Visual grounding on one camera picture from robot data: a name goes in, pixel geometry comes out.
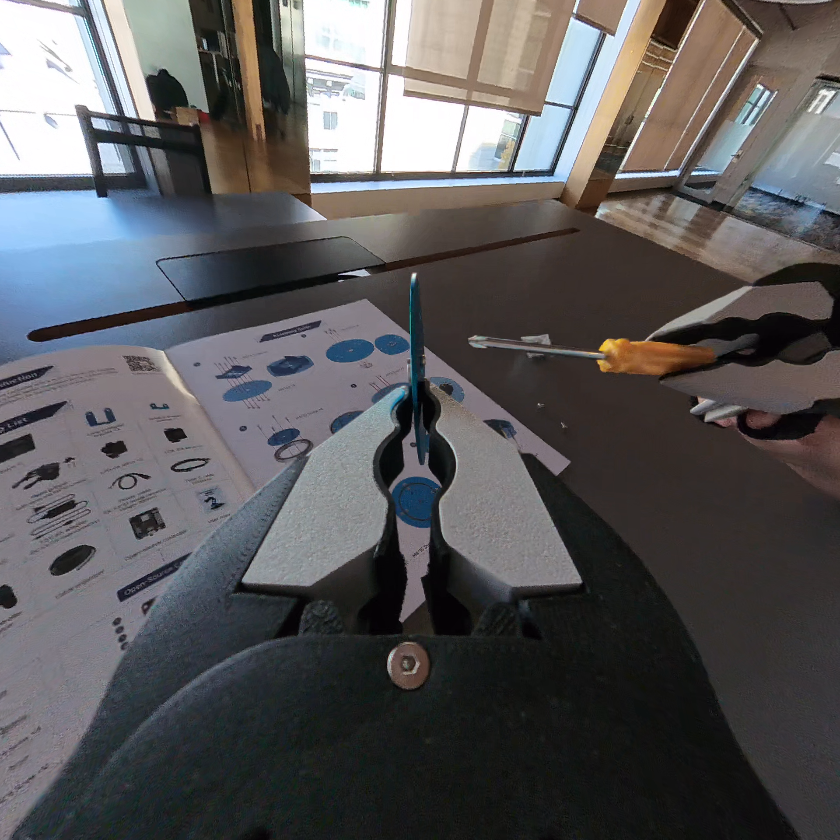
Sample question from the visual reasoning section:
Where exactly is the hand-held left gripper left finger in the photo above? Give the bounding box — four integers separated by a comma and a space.
245, 385, 418, 618

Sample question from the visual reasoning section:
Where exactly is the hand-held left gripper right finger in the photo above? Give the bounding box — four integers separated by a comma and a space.
423, 385, 585, 618

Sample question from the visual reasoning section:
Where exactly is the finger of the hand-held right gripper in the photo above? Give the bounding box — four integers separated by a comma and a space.
661, 350, 840, 421
650, 269, 840, 355

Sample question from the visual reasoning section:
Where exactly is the yellow handled screwdriver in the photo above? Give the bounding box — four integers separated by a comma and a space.
469, 334, 720, 379

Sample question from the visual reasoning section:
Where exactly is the small blue round plate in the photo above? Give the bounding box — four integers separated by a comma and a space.
405, 273, 434, 467

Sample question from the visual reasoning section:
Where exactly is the grey desk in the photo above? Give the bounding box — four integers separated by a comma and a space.
0, 197, 840, 840
0, 191, 578, 345

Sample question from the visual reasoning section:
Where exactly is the person's right hand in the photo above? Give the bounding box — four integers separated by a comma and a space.
742, 414, 840, 500

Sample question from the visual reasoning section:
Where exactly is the printed instruction booklet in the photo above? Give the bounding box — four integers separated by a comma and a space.
0, 300, 572, 815

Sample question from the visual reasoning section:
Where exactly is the light wooden column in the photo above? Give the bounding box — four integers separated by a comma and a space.
562, 0, 657, 211

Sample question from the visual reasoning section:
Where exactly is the window with roller blinds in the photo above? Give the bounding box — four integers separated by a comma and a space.
302, 0, 605, 178

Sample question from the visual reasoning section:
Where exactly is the black backpack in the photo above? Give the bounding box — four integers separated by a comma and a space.
145, 66, 193, 114

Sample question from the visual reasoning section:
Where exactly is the large glass window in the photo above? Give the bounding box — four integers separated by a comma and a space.
0, 0, 132, 178

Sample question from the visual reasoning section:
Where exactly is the black cable flap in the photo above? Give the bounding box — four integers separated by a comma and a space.
158, 237, 388, 305

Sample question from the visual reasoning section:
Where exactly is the black frame chair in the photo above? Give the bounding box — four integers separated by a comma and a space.
77, 105, 214, 198

